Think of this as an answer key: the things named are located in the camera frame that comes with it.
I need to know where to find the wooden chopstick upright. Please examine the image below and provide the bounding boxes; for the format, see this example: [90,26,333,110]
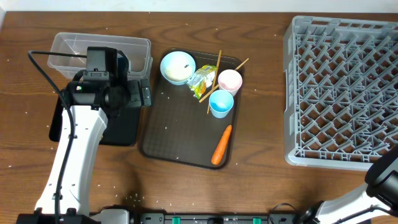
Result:
[206,50,222,114]

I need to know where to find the grey dishwasher rack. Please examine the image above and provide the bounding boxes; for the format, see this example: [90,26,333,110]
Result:
[283,16,397,171]

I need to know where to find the black plastic tray bin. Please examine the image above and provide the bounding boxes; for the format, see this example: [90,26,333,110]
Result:
[49,98,141,146]

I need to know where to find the pink cup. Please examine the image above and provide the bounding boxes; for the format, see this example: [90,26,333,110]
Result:
[218,69,243,96]

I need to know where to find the brown serving tray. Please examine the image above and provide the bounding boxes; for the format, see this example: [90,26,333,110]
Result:
[138,47,245,170]

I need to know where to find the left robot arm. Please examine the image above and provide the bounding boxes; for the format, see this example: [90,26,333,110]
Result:
[17,79,150,223]

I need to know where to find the clear plastic bin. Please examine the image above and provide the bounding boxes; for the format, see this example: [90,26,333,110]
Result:
[47,32,153,80]

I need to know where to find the light blue rice bowl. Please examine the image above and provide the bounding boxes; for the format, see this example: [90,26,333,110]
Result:
[160,51,196,85]

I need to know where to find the light blue cup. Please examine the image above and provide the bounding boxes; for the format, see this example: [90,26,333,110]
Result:
[209,90,234,118]

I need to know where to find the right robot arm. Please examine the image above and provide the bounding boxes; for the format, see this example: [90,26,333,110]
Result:
[294,147,397,223]

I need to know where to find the orange carrot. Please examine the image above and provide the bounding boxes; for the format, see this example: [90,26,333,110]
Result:
[211,124,232,165]

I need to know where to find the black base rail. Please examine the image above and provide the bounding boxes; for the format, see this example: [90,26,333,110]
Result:
[134,213,296,224]

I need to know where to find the crumpled green yellow wrapper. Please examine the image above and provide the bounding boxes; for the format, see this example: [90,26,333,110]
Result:
[187,65,217,100]

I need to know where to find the wooden chopstick diagonal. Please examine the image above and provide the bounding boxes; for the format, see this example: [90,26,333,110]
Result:
[199,58,249,103]

